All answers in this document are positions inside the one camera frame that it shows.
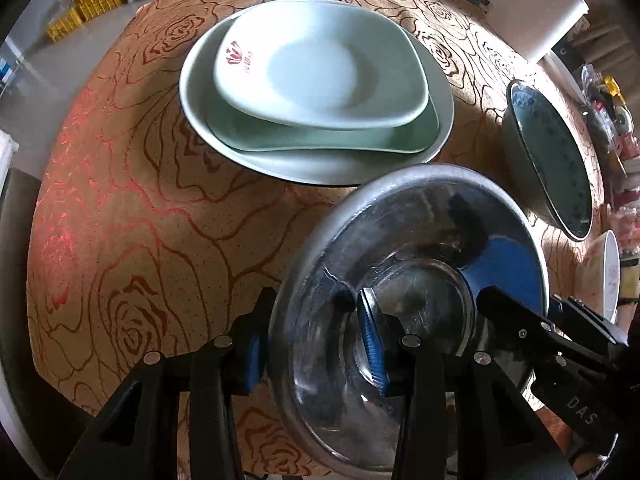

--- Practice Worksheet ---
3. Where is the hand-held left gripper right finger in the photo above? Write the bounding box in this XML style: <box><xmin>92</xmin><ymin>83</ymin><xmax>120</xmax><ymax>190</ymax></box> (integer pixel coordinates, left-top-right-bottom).
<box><xmin>356</xmin><ymin>287</ymin><xmax>576</xmax><ymax>480</ymax></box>

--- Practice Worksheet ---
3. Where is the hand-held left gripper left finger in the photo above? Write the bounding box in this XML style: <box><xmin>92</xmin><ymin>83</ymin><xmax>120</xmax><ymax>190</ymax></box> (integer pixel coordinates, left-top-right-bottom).
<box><xmin>57</xmin><ymin>287</ymin><xmax>278</xmax><ymax>480</ymax></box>

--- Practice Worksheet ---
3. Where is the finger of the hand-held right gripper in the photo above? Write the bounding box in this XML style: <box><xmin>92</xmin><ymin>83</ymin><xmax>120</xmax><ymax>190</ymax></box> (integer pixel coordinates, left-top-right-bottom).
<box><xmin>549</xmin><ymin>296</ymin><xmax>629</xmax><ymax>350</ymax></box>
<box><xmin>475</xmin><ymin>285</ymin><xmax>572</xmax><ymax>357</ymax></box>

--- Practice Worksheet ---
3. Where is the white ceramic bowl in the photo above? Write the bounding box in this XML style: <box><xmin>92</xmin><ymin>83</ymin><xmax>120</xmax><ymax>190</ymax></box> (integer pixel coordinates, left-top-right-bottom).
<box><xmin>574</xmin><ymin>230</ymin><xmax>622</xmax><ymax>324</ymax></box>

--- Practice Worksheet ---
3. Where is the stainless steel bowl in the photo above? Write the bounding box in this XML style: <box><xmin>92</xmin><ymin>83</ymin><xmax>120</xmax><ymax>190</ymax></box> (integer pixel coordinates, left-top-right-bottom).
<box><xmin>267</xmin><ymin>162</ymin><xmax>551</xmax><ymax>476</ymax></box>

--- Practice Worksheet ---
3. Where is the blue patterned ceramic bowl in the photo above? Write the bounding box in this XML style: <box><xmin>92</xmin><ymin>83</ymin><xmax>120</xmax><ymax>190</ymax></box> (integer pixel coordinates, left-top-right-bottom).
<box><xmin>502</xmin><ymin>79</ymin><xmax>594</xmax><ymax>244</ymax></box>

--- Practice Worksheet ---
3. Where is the large white round plate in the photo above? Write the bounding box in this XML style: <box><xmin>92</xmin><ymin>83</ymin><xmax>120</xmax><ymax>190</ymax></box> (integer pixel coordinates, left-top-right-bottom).
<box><xmin>178</xmin><ymin>9</ymin><xmax>455</xmax><ymax>187</ymax></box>

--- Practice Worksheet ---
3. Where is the green square plate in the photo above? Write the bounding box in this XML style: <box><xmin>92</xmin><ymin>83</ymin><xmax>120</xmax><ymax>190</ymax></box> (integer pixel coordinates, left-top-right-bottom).
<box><xmin>204</xmin><ymin>22</ymin><xmax>441</xmax><ymax>154</ymax></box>

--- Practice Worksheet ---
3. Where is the small white red-logo dish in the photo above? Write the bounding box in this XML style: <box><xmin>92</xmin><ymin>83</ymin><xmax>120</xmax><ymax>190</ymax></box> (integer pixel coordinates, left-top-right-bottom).
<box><xmin>213</xmin><ymin>0</ymin><xmax>431</xmax><ymax>131</ymax></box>

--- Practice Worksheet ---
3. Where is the rose patterned tablecloth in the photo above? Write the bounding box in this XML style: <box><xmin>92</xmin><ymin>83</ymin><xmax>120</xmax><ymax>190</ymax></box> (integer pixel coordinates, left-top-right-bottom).
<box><xmin>26</xmin><ymin>0</ymin><xmax>608</xmax><ymax>478</ymax></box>

